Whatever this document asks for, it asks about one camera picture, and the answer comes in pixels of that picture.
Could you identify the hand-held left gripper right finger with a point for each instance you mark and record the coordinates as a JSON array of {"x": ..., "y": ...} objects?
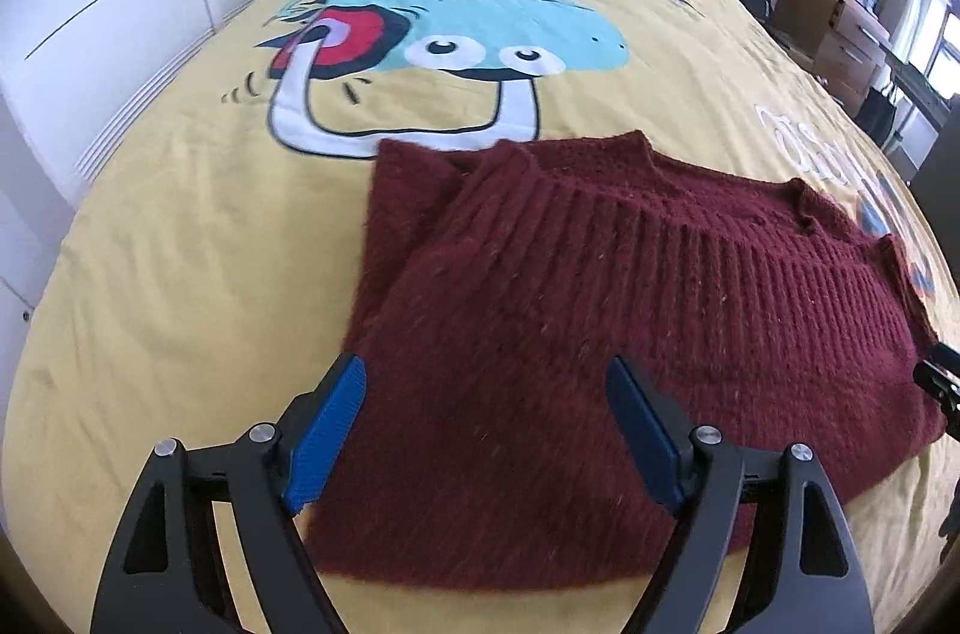
[{"x": 645, "y": 446}]

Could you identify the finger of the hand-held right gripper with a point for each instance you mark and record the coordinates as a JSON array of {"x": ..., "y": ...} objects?
[{"x": 943, "y": 382}]

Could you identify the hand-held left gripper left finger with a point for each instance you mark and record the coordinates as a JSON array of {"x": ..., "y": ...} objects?
[{"x": 326, "y": 446}]

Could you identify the maroon knitted sweater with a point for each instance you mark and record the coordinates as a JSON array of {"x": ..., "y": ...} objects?
[{"x": 525, "y": 304}]

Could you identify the yellow printed bedspread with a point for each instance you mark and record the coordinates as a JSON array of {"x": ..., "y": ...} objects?
[{"x": 187, "y": 229}]

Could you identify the black bag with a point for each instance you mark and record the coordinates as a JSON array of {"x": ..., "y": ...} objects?
[{"x": 876, "y": 116}]

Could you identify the wooden drawer chest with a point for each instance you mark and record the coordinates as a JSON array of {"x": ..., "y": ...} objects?
[{"x": 847, "y": 48}]

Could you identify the window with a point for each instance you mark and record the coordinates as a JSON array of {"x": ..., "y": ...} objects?
[{"x": 934, "y": 3}]

